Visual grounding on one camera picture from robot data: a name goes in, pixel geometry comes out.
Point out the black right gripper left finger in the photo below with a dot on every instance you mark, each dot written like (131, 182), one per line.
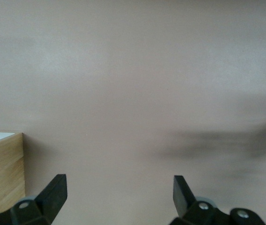
(53, 194)

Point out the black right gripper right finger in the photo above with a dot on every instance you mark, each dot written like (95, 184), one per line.
(182, 194)

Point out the wooden drawer cabinet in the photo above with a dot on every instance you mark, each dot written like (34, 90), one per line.
(1, 168)

